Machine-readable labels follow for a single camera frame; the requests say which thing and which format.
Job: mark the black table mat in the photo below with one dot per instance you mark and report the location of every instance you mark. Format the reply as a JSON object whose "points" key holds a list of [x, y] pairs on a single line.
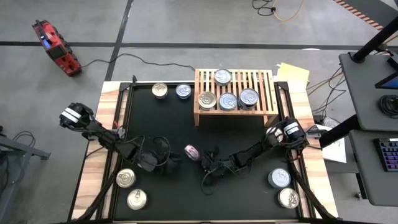
{"points": [[186, 199]]}

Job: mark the grey desk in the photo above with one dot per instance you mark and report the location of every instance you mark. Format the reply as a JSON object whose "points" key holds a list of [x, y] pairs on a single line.
{"points": [[360, 93], [363, 174]]}

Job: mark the white paper sheet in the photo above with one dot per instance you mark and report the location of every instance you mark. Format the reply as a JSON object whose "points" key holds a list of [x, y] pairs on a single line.
{"points": [[335, 151]]}

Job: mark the black backlit keyboard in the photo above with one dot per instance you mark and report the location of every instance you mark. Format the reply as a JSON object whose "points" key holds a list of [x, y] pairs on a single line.
{"points": [[387, 154]]}

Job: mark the wooden slatted shelf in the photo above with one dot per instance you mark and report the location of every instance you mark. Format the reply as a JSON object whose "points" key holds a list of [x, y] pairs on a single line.
{"points": [[267, 102]]}

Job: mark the light blue tuna can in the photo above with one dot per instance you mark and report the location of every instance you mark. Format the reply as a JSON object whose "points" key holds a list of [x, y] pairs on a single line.
{"points": [[228, 101]]}

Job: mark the pink and blue label can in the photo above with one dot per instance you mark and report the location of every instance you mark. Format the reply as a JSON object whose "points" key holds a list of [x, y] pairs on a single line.
{"points": [[160, 90]]}

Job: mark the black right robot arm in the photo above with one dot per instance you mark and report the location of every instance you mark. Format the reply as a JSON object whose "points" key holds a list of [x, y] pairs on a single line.
{"points": [[258, 146]]}

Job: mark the blue Wild Planet can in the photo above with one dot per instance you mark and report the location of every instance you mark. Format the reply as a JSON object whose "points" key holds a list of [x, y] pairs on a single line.
{"points": [[279, 178]]}

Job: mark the black stand pole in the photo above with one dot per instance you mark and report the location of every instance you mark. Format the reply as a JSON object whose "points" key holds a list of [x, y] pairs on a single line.
{"points": [[373, 40], [339, 130]]}

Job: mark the dark blue albacore tuna can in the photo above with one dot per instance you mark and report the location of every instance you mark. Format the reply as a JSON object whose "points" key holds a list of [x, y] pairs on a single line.
{"points": [[248, 98]]}

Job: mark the silver-lid tuna can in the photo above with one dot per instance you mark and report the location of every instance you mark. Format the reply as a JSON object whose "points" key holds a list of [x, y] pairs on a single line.
{"points": [[223, 76]]}

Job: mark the red label can with barcode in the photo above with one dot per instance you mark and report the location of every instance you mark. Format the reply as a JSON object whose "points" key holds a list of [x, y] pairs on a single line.
{"points": [[126, 178]]}

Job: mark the grey metal stand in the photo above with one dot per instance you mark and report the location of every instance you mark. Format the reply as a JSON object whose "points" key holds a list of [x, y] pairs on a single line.
{"points": [[18, 151]]}

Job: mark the black metal table frame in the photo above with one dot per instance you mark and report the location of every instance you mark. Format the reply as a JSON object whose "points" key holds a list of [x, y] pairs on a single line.
{"points": [[140, 84]]}

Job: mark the teal white label can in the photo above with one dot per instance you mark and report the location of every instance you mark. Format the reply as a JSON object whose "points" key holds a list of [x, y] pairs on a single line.
{"points": [[183, 91]]}

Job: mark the dark tablet screen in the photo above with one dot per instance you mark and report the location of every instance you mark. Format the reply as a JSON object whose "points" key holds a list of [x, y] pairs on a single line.
{"points": [[388, 81]]}

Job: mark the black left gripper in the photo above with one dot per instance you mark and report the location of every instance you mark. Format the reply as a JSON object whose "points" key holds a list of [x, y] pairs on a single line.
{"points": [[166, 163]]}

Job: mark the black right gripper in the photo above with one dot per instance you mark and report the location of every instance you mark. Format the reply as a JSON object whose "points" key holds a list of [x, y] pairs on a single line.
{"points": [[217, 161]]}

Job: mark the yellow paper folder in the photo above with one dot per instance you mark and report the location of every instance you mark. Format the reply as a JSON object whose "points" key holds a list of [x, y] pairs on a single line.
{"points": [[293, 74]]}

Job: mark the gold-lid can bottom left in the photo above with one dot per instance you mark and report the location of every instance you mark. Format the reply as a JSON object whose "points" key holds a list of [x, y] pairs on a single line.
{"points": [[136, 199]]}

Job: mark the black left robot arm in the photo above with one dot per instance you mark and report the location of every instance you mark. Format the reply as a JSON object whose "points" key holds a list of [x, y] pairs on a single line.
{"points": [[105, 138]]}

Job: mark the gold-lid can white label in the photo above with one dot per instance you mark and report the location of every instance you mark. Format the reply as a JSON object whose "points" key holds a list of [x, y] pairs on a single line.
{"points": [[207, 100]]}

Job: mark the orange black striped strip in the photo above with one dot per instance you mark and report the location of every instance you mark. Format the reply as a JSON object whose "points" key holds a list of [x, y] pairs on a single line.
{"points": [[357, 14]]}

